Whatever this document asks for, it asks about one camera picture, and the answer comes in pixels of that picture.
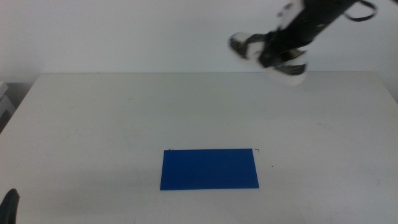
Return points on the black and white shoe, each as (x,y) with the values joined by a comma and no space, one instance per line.
(290,77)

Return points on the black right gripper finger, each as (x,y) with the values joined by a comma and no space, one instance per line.
(269,57)
(293,53)

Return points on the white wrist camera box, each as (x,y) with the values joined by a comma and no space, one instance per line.
(290,14)

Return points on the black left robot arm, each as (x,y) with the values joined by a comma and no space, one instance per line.
(9,207)

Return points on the blue rectangular mat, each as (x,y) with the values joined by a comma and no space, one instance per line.
(209,169)

